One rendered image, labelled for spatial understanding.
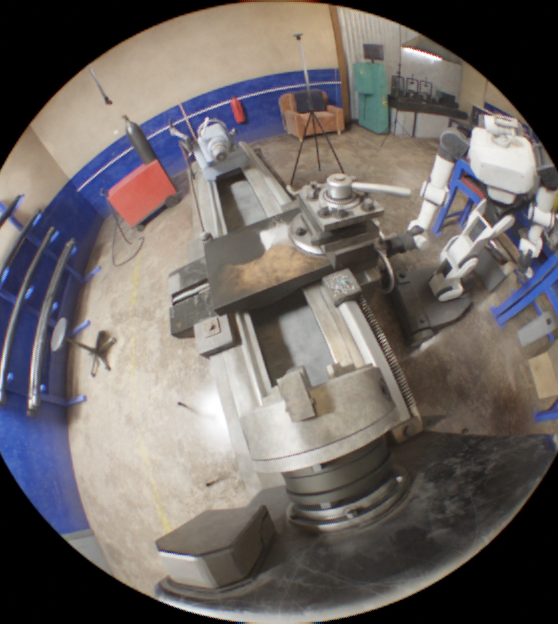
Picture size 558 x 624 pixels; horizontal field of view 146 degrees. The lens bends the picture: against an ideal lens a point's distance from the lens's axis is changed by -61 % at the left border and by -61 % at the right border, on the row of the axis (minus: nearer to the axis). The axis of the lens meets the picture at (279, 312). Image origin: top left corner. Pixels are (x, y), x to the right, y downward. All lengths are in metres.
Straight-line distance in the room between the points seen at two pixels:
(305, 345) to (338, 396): 0.54
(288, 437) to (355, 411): 0.08
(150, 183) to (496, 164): 3.43
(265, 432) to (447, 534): 0.24
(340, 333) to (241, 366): 0.32
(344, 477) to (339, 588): 0.15
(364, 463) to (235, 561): 0.20
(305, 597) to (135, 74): 4.92
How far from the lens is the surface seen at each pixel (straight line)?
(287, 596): 0.26
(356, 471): 0.31
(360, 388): 0.28
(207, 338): 0.73
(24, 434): 3.12
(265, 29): 4.88
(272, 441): 0.28
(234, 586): 0.29
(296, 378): 0.24
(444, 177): 1.08
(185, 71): 4.60
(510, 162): 0.97
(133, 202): 3.44
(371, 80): 4.74
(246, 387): 0.68
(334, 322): 0.69
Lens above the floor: 1.47
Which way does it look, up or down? 62 degrees down
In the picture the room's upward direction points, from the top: 24 degrees counter-clockwise
